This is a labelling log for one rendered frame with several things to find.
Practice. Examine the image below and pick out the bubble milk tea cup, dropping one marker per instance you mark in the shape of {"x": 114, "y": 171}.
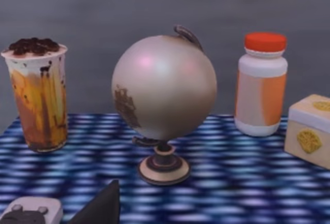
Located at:
{"x": 38, "y": 92}

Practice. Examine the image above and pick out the white bottle with orange cap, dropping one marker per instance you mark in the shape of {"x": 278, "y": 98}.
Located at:
{"x": 260, "y": 87}

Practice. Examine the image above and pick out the white and grey device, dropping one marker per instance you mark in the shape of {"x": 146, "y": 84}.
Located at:
{"x": 31, "y": 211}

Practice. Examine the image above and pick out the cream box with lemon print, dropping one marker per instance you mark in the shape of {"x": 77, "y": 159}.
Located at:
{"x": 308, "y": 128}

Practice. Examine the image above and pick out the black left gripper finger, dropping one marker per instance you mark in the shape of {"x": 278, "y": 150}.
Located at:
{"x": 105, "y": 206}

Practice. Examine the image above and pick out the beige desk globe on stand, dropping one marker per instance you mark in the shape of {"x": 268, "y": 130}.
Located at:
{"x": 165, "y": 90}

